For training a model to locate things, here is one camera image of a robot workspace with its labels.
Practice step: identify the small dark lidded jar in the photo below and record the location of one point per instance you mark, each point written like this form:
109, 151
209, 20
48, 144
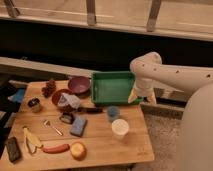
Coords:
34, 105

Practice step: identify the green plastic bin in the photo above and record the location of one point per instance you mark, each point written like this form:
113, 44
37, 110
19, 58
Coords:
111, 88

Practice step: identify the yellow red apple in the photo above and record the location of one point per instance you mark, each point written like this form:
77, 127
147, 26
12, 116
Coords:
78, 150

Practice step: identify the white crumpled cloth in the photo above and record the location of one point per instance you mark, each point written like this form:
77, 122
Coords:
71, 100

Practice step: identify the black rectangular block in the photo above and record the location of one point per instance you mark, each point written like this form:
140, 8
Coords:
13, 149

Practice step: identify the wooden table board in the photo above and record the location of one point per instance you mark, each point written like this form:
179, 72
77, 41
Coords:
103, 148

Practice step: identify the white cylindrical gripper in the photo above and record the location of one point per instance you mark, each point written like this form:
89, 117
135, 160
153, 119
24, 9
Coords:
143, 87

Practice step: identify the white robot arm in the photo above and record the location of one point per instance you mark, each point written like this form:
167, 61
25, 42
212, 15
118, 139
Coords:
195, 142

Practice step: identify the blue plastic cup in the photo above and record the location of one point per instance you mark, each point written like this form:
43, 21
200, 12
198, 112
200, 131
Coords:
113, 113

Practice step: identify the purple bowl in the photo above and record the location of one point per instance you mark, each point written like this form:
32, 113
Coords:
79, 84

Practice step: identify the blue cloth at edge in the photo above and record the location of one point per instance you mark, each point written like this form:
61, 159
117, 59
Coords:
18, 96

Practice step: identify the red sausage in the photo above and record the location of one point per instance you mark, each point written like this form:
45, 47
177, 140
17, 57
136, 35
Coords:
57, 149

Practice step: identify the blue sponge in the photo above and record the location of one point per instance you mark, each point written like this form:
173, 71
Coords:
78, 126

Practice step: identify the brown grape bunch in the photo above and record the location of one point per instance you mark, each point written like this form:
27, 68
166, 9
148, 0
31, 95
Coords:
49, 89

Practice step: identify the yellow banana peel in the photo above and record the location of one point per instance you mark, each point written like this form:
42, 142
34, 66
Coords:
31, 141

